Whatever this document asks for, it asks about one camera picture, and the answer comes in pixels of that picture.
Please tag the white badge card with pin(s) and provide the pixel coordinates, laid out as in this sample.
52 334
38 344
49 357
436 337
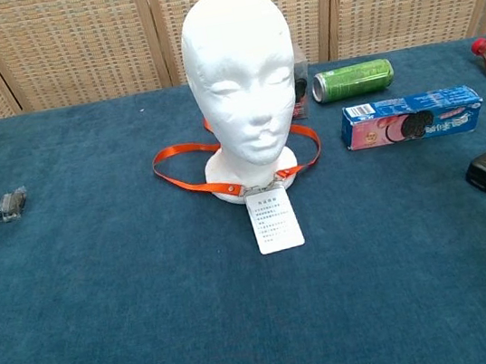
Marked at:
276 222

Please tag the white mannequin head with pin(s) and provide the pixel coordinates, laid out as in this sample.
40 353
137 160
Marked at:
239 63

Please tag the woven bamboo folding screen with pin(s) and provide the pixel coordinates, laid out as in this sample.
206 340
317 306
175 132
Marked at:
67 43

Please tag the blue carpet table cover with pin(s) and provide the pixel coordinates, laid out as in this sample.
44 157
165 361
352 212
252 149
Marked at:
153 319

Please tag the clear plastic box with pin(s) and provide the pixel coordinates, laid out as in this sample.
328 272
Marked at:
301 91

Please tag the green drink can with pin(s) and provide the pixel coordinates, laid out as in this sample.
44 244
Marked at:
356 79

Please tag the blue cookie box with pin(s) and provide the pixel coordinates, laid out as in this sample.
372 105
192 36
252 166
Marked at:
412 117

